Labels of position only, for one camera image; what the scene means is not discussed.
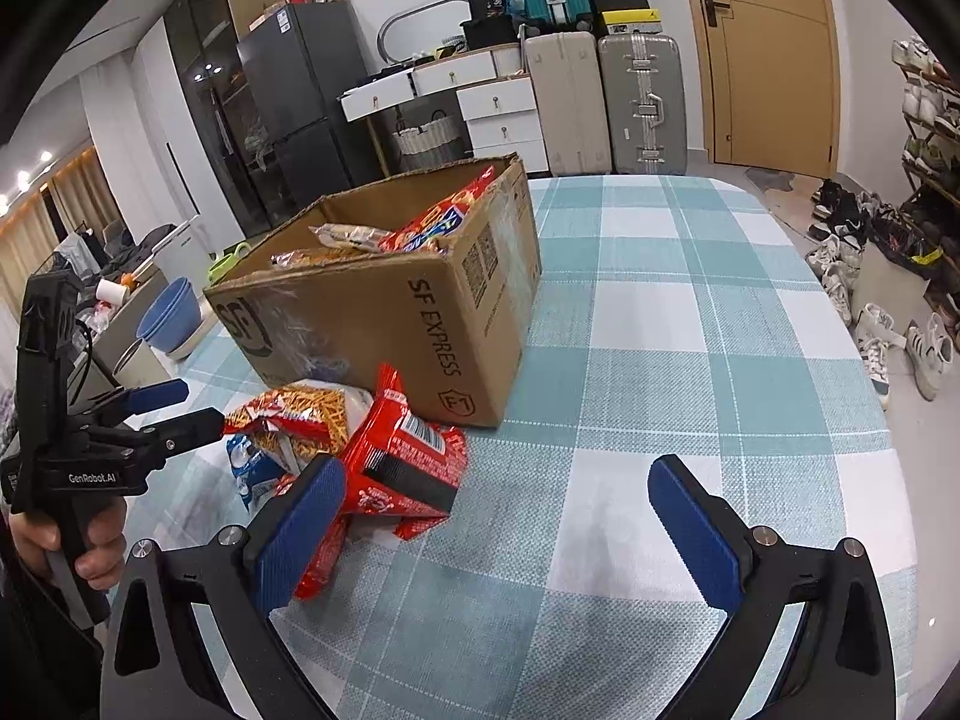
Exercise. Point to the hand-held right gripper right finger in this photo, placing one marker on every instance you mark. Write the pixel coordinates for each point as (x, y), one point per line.
(697, 532)

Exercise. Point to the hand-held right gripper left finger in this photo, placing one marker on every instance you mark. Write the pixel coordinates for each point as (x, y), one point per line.
(300, 532)

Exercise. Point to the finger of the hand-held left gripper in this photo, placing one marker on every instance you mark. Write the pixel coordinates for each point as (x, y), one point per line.
(187, 427)
(161, 392)

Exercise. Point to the red pink snack packet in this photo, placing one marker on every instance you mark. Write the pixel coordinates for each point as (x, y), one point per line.
(319, 570)

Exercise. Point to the blue snack packet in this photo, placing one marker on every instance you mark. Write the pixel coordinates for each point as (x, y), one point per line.
(244, 465)

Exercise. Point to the orange pretzel stick packet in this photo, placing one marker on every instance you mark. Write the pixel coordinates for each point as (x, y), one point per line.
(300, 420)

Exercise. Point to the brown cardboard box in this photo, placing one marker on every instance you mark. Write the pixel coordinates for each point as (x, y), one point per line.
(360, 330)

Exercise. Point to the golden snack packet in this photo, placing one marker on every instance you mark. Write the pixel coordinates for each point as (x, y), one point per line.
(315, 259)

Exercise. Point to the clear golden noodle packet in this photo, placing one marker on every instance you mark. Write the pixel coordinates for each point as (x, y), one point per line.
(349, 236)

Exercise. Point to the red packet blue yellow print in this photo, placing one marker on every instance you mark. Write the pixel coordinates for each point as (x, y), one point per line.
(427, 229)

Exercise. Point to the person's left forearm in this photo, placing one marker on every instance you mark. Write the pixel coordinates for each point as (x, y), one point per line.
(37, 630)

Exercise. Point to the person's left hand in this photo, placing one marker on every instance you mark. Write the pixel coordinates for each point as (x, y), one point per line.
(105, 540)

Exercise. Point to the beige plate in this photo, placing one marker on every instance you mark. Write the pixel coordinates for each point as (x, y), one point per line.
(187, 349)

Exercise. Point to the blue bowl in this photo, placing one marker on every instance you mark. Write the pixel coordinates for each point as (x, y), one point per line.
(169, 315)

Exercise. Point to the white paper cup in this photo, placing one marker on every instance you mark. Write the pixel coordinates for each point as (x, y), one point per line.
(112, 291)

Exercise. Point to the beige curtains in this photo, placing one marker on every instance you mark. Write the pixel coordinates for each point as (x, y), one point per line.
(37, 232)

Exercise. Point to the scattered shoes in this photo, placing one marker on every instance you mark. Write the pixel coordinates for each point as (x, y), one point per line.
(870, 330)

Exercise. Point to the dark glass cabinet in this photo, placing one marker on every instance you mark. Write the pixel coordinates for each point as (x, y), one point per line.
(210, 90)

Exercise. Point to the dark grey fridge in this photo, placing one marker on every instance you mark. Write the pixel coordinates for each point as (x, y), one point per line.
(300, 90)

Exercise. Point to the patterned door mat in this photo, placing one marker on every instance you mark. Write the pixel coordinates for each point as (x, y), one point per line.
(769, 180)

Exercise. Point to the woven laundry basket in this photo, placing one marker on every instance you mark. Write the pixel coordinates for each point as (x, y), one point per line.
(427, 142)

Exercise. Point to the wooden shoe rack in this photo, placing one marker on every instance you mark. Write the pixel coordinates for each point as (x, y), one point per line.
(934, 187)

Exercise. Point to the silver suitcase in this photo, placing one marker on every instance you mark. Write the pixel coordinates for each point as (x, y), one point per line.
(641, 105)

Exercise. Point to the white drawer dresser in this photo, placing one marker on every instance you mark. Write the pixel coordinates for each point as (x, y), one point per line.
(495, 112)

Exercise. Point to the beige suitcase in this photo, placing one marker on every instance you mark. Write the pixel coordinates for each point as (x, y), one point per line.
(566, 105)

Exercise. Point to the shoe rack with shoes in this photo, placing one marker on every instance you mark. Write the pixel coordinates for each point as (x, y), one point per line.
(919, 101)

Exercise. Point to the wooden door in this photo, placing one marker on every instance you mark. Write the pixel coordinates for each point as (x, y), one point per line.
(772, 52)

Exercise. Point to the black box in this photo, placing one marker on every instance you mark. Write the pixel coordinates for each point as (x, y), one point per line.
(491, 15)

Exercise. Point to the grey loop frame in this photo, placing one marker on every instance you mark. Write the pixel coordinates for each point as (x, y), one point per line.
(386, 26)

